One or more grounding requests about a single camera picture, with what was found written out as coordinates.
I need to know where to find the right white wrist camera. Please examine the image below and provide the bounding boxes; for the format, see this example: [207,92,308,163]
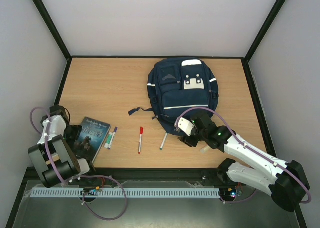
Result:
[174,117,196,136]

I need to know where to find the yellow highlighter pen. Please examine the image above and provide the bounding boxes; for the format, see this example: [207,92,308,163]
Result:
[199,145,211,153]

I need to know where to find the black aluminium frame rail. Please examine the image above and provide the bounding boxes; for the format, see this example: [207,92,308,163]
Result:
[26,166,291,187]

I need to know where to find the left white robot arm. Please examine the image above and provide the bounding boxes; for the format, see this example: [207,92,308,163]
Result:
[28,105,96,188]

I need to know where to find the dark blue Wuthering Heights book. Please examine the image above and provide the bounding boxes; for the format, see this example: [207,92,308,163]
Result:
[73,117,111,163]

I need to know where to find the red cap marker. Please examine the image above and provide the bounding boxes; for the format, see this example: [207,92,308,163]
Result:
[138,126,144,154]

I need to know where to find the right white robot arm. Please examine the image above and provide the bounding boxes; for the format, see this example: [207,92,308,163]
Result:
[174,107,312,212]

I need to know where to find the green label glue stick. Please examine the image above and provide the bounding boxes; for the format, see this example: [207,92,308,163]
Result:
[104,132,114,148]

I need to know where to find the light blue slotted cable duct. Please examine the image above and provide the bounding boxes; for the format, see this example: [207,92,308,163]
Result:
[30,187,220,198]

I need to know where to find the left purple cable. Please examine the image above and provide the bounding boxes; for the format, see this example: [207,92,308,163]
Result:
[29,106,128,220]

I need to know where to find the purple cap marker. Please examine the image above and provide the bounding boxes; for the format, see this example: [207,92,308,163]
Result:
[108,126,118,149]

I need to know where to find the navy blue backpack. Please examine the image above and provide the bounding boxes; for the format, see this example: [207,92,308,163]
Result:
[128,57,219,136]

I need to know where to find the green cap marker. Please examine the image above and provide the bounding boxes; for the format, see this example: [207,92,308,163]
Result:
[159,132,168,150]

